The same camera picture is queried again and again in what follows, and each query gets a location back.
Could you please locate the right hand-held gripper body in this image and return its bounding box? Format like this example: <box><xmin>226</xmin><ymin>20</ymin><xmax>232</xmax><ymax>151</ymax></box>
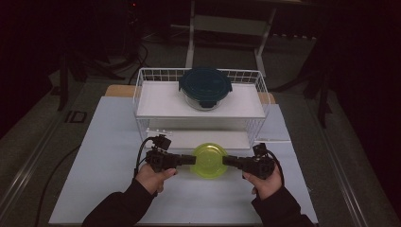
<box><xmin>241</xmin><ymin>137</ymin><xmax>291</xmax><ymax>181</ymax></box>

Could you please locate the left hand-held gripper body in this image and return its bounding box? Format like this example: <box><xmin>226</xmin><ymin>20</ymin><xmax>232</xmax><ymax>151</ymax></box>
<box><xmin>146</xmin><ymin>128</ymin><xmax>180</xmax><ymax>174</ymax></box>

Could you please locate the yellow-green plastic bowl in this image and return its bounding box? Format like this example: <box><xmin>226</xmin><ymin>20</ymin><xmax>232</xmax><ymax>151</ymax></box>
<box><xmin>189</xmin><ymin>142</ymin><xmax>229</xmax><ymax>180</ymax></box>

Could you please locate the white wire shelf rack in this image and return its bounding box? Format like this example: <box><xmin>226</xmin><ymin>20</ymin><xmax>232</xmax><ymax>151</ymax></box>
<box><xmin>132</xmin><ymin>67</ymin><xmax>271</xmax><ymax>150</ymax></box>

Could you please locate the glass container with dark lid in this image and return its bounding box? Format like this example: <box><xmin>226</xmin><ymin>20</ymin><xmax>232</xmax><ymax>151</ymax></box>
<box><xmin>178</xmin><ymin>66</ymin><xmax>234</xmax><ymax>112</ymax></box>

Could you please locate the person's left hand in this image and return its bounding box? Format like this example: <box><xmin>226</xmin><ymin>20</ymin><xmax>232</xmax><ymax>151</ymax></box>
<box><xmin>135</xmin><ymin>163</ymin><xmax>178</xmax><ymax>196</ymax></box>

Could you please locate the person's right hand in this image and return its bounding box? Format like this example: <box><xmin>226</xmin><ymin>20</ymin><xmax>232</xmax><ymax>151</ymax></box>
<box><xmin>242</xmin><ymin>165</ymin><xmax>284</xmax><ymax>201</ymax></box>

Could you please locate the pale blue table mat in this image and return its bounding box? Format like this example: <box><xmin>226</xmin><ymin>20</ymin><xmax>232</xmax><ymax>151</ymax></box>
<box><xmin>48</xmin><ymin>96</ymin><xmax>319</xmax><ymax>225</ymax></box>

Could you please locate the black stand leg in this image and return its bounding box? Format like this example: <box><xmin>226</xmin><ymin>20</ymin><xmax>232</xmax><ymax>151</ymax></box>
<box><xmin>316</xmin><ymin>70</ymin><xmax>333</xmax><ymax>129</ymax></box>

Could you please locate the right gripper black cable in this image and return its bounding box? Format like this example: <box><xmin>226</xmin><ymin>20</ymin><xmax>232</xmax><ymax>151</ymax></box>
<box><xmin>267</xmin><ymin>150</ymin><xmax>286</xmax><ymax>187</ymax></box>

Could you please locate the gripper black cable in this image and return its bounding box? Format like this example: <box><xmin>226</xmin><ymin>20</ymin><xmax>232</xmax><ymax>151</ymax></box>
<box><xmin>267</xmin><ymin>150</ymin><xmax>286</xmax><ymax>187</ymax></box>
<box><xmin>133</xmin><ymin>136</ymin><xmax>156</xmax><ymax>178</ymax></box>

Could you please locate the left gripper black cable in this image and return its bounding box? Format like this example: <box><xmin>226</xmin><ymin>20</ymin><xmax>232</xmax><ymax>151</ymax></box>
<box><xmin>133</xmin><ymin>136</ymin><xmax>156</xmax><ymax>178</ymax></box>

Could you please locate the bundle of black floor cables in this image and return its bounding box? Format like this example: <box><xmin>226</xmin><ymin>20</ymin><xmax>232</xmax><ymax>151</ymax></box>
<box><xmin>107</xmin><ymin>42</ymin><xmax>149</xmax><ymax>86</ymax></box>

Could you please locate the black floor cable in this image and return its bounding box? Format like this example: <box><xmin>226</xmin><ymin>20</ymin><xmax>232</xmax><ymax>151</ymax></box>
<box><xmin>33</xmin><ymin>144</ymin><xmax>82</xmax><ymax>227</ymax></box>

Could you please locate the white metal table frame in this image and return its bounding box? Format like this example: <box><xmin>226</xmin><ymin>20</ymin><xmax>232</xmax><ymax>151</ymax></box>
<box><xmin>184</xmin><ymin>0</ymin><xmax>279</xmax><ymax>78</ymax></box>

